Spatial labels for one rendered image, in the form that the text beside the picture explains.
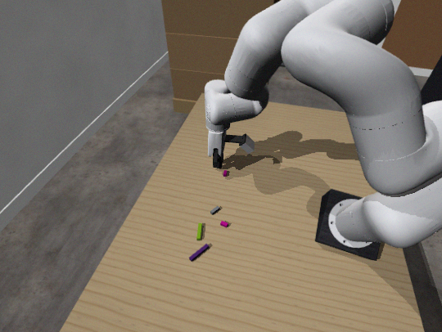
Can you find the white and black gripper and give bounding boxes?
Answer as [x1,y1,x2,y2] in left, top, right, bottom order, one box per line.
[207,126,230,168]

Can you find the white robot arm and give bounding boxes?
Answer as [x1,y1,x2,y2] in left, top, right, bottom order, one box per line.
[205,0,442,249]

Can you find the purple rod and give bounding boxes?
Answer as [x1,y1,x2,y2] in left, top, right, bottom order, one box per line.
[189,244,209,262]

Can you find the grey rod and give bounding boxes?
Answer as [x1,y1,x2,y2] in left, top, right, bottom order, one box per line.
[210,206,220,215]

